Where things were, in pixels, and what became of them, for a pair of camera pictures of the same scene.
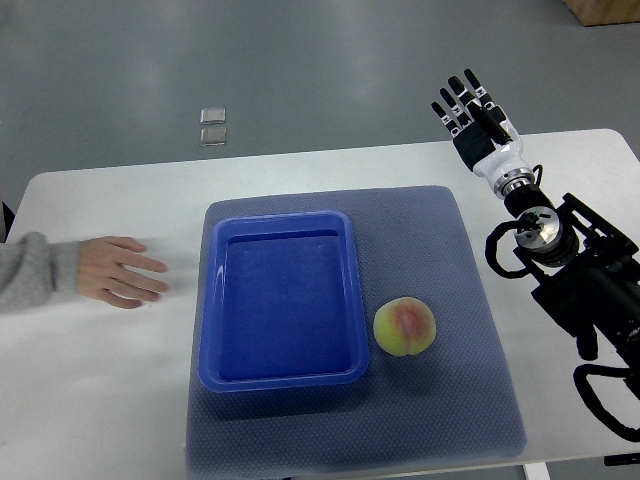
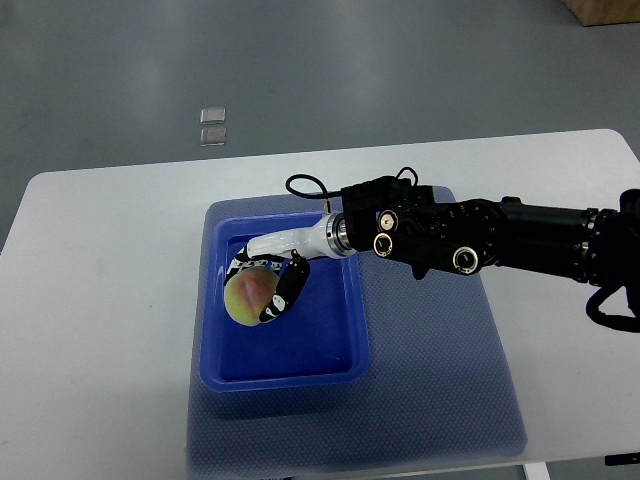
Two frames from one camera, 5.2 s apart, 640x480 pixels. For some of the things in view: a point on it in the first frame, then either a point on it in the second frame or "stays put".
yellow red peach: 404,326 to 248,293
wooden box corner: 603,12 stays put
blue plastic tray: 283,304 stays put
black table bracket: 622,459 stays put
